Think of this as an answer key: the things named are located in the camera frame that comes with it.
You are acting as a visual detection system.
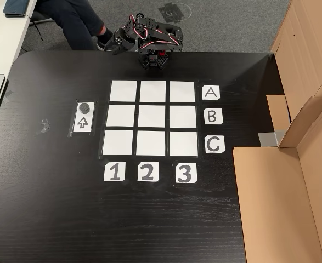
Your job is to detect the paper sheet letter A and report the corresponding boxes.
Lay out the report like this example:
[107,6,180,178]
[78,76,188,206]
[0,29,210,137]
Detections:
[202,85,221,101]

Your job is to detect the person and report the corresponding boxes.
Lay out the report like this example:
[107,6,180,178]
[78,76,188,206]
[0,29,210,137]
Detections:
[36,0,115,52]

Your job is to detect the paper sheet letter C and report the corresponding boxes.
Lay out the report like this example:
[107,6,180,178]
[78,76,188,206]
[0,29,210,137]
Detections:
[205,136,225,154]

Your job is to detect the crumpled clear tape piece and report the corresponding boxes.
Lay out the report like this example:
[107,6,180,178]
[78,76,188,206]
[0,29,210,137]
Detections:
[37,118,51,135]

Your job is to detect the paper sheet letter B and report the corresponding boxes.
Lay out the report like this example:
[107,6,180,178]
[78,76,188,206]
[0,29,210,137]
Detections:
[204,108,223,125]

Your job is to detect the white paper grid square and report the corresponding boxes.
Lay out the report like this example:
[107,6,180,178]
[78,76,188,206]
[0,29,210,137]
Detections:
[102,130,134,156]
[110,80,138,102]
[135,130,166,156]
[139,80,167,102]
[169,131,199,157]
[169,105,197,129]
[138,105,166,128]
[106,105,136,128]
[169,81,196,103]

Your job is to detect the paper sheet number 1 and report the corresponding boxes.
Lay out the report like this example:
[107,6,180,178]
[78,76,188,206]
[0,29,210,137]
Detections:
[103,161,126,182]

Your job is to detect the black floor tape patch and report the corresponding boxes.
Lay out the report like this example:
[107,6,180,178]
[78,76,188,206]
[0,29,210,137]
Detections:
[158,2,192,24]

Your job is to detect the paper sheet number 3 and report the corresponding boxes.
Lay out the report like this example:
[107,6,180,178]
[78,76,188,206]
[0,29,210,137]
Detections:
[176,163,197,184]

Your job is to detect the paper sheet number 2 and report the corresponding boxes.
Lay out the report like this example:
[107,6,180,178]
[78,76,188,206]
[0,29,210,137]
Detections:
[137,161,160,182]

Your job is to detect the paper sheet with arrow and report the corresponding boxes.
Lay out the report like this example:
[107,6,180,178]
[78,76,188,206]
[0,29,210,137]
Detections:
[73,102,95,133]

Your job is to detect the dark blue case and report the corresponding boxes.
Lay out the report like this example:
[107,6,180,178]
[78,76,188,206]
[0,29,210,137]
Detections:
[3,0,38,19]

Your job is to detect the white desk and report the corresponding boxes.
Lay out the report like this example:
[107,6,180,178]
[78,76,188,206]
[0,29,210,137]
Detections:
[0,0,38,143]

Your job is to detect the large brown cardboard box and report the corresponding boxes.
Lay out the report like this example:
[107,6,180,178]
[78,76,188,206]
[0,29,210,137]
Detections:
[233,0,322,263]

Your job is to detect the grey tape strip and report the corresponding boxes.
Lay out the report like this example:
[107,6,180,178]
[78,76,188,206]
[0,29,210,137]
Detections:
[258,130,286,147]

